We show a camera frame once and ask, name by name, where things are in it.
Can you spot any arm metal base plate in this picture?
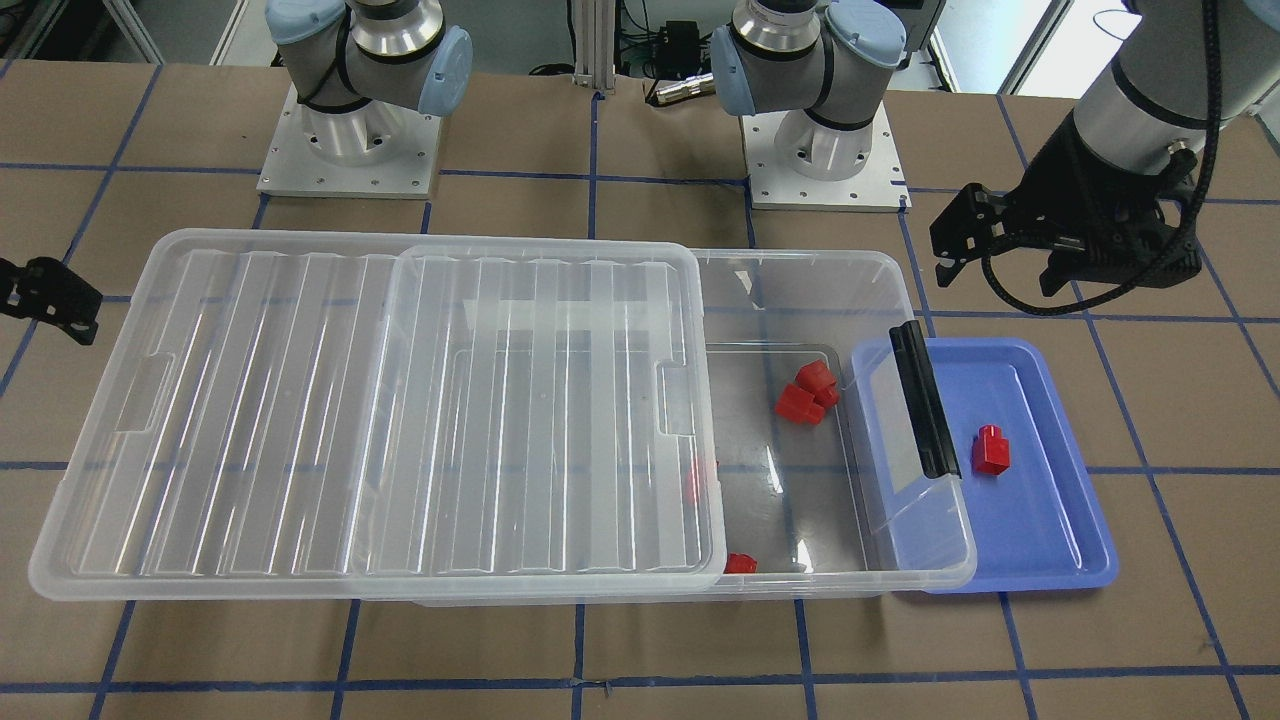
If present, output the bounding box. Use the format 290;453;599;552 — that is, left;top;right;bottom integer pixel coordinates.
256;87;444;200
740;105;913;213

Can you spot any red block lower pair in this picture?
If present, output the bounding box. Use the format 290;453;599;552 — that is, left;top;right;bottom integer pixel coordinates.
774;383;826;425

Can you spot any black box latch handle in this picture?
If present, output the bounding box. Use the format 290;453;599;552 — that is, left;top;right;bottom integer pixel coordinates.
888;320;961;479

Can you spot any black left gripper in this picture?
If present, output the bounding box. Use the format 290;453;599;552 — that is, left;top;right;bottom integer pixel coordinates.
929;118;1197;299

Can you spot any red block under lid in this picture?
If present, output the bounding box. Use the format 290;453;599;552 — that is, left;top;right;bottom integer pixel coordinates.
680;457;713;512

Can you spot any red block front edge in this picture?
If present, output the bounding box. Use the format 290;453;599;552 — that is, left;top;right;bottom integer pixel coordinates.
724;552;758;575

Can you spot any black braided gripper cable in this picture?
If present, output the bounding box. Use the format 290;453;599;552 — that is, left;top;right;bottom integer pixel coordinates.
980;0;1222;319

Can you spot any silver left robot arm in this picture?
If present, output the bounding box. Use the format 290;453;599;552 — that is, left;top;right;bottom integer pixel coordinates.
710;1;1225;316

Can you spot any red block pair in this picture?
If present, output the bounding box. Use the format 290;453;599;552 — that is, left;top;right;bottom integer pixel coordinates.
774;383;826;425
795;360;840;409

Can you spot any clear plastic box lid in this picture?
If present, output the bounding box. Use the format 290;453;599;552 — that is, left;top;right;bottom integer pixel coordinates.
28;229;690;606

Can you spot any red block upper pair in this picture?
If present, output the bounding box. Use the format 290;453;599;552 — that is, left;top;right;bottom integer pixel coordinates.
795;360;840;409

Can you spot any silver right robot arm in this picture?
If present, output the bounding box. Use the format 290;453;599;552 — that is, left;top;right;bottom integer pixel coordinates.
264;1;474;169

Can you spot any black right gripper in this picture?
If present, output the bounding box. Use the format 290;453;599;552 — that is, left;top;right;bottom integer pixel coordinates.
1;258;102;346

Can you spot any clear plastic storage box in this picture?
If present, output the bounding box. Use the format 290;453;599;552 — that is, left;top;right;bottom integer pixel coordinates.
357;243;914;605

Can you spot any blue plastic tray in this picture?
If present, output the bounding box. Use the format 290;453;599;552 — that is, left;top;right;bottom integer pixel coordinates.
851;334;1117;594

